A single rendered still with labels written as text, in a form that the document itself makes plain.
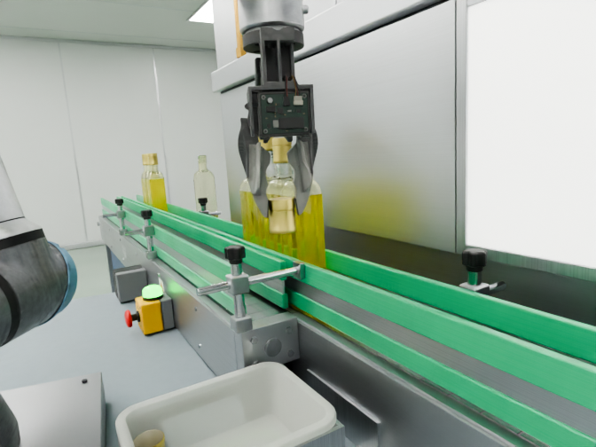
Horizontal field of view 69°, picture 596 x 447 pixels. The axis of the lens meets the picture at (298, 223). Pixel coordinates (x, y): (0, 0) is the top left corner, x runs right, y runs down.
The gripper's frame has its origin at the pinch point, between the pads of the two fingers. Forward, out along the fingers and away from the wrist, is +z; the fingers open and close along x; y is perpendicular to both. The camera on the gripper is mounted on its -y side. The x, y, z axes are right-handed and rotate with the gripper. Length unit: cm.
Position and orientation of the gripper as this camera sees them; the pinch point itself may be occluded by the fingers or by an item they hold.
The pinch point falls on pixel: (281, 205)
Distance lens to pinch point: 55.4
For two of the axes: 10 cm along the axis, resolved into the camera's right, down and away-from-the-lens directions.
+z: 0.5, 9.8, 1.7
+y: 1.4, 1.6, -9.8
